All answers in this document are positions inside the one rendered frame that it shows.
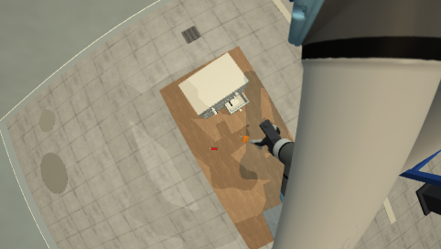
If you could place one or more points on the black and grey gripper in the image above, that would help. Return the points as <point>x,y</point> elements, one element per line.
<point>265,141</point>

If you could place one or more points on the grey chest of drawers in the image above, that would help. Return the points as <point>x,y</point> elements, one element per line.
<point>213,83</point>

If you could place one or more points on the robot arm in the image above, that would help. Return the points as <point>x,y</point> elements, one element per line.
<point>358,118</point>

